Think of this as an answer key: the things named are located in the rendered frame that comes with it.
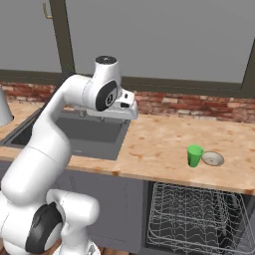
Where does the brass window handle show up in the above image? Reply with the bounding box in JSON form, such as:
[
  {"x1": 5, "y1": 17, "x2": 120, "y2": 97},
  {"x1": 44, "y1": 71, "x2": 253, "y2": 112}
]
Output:
[{"x1": 42, "y1": 2, "x2": 53, "y2": 20}]

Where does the grey cupboard front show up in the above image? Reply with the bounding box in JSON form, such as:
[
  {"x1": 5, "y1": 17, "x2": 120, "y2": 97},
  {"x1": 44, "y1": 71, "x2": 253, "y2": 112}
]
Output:
[{"x1": 0, "y1": 160, "x2": 145, "y2": 247}]

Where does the dark dishwasher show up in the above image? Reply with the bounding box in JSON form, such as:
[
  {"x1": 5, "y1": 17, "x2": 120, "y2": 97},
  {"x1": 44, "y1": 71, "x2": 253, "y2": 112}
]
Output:
[{"x1": 142, "y1": 179, "x2": 255, "y2": 255}]

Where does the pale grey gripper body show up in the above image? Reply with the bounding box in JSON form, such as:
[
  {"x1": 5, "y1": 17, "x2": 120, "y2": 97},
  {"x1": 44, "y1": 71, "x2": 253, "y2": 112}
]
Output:
[{"x1": 86, "y1": 100, "x2": 139, "y2": 122}]

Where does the green cup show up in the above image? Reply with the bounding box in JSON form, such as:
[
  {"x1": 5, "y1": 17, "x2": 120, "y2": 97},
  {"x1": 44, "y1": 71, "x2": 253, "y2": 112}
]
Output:
[{"x1": 186, "y1": 144, "x2": 205, "y2": 168}]

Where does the dark grey sink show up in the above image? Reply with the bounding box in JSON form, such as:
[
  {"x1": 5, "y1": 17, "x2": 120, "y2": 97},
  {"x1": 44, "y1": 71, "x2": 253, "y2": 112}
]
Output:
[{"x1": 0, "y1": 109, "x2": 132, "y2": 161}]

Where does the white wire dishwasher rack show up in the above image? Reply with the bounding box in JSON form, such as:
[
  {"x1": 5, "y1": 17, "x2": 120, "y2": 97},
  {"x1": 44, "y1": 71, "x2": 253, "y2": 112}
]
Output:
[{"x1": 146, "y1": 181, "x2": 255, "y2": 255}]

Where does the dark olive window frame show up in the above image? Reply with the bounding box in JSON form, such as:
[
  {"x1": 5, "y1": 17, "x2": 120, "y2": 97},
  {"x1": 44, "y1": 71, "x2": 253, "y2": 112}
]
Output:
[{"x1": 0, "y1": 0, "x2": 255, "y2": 100}]

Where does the grey bowl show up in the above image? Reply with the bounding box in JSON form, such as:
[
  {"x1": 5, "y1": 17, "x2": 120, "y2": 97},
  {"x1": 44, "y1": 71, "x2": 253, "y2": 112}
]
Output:
[{"x1": 201, "y1": 150, "x2": 225, "y2": 167}]

